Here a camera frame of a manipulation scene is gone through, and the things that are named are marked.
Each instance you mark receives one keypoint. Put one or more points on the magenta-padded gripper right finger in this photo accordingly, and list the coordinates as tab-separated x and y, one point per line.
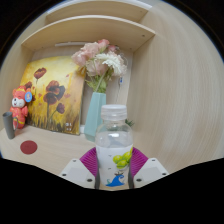
150	169

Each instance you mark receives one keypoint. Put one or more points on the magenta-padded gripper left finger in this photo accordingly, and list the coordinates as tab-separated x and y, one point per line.
77	170

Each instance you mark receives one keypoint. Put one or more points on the clear water bottle printed label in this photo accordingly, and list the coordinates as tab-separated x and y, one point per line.
114	143

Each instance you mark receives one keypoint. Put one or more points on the flat round red coaster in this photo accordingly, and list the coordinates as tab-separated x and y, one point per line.
28	147

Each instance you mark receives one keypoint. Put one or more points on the teal faceted vase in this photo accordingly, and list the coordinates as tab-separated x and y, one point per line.
94	115

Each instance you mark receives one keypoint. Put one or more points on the yellow poppy flower painting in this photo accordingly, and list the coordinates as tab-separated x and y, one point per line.
55	96

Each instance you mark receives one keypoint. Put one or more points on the grey ribbed mug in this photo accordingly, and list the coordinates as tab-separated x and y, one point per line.
9	126

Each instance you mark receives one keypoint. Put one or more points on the red plush mouse toy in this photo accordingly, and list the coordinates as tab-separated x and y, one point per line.
20	108

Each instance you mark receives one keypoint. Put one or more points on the pink and white flower bouquet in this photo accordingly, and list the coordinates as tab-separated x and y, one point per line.
98	61

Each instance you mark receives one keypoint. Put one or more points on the white under-shelf light bar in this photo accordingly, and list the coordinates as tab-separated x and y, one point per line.
71	44

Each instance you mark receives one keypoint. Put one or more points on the light wood hutch shelves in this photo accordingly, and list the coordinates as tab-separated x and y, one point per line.
90	31

